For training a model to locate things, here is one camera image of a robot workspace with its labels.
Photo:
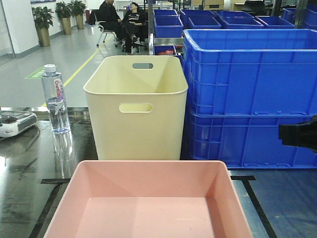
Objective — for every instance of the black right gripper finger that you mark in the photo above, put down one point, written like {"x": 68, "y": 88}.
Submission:
{"x": 303, "y": 134}

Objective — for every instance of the pink plastic bin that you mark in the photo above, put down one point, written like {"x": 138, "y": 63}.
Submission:
{"x": 149, "y": 199}

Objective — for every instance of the cream plastic bin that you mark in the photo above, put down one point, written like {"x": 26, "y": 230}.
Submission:
{"x": 137, "y": 107}

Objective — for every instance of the lower blue stacked crate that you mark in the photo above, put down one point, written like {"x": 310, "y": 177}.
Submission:
{"x": 246, "y": 141}

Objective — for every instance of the large blue stacked crate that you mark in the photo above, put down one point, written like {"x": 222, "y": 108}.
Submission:
{"x": 251, "y": 71}

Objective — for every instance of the blue crate back row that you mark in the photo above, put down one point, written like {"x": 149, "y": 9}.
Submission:
{"x": 220, "y": 19}

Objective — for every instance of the small blue crate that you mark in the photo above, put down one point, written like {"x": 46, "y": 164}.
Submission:
{"x": 167, "y": 24}

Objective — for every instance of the seated person in black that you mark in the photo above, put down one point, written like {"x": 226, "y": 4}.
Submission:
{"x": 109, "y": 19}

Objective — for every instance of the clear water bottle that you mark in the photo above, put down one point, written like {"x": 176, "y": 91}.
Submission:
{"x": 55, "y": 99}

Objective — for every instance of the potted plant gold pot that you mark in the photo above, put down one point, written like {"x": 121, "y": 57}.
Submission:
{"x": 78, "y": 9}
{"x": 43, "y": 19}
{"x": 63, "y": 11}

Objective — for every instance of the white weighing scale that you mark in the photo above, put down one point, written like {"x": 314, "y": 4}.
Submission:
{"x": 13, "y": 123}

